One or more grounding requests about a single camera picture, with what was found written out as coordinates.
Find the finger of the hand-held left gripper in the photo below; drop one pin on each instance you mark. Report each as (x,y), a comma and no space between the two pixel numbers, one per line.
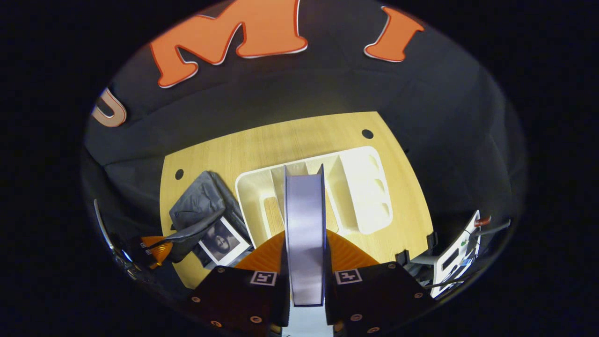
(159,250)

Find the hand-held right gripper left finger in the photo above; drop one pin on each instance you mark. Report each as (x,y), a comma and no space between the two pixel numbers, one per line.
(234,299)

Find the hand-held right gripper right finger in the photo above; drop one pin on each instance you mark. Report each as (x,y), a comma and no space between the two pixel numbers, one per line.
(379,299)

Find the portrait cover book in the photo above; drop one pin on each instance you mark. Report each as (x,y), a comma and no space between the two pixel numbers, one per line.
(223,241)

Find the grey schoolbag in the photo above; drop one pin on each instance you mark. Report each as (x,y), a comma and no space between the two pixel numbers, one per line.
(201,201)

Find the blue spine book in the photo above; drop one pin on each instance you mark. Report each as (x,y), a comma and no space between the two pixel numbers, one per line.
(305,234)

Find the white bookshelf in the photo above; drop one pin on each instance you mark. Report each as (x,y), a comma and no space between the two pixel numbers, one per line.
(360,187)

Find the black table clamp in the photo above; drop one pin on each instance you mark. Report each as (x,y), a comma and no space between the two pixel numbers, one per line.
(402,258)
(432,240)

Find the white electronic device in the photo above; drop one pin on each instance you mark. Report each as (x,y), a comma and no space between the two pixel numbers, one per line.
(456,262)

